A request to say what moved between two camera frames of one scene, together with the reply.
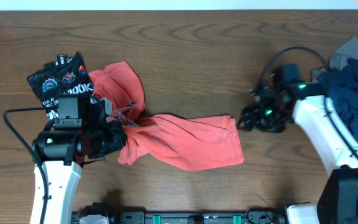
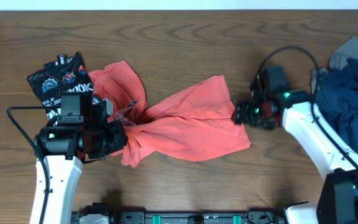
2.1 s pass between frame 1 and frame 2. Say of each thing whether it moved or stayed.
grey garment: stayed
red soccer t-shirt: moved
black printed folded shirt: stayed
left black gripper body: stayed
